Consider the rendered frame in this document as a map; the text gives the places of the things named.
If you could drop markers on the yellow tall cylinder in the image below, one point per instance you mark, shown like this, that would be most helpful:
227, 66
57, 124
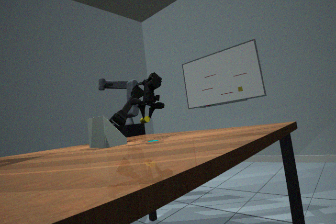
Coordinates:
145, 120

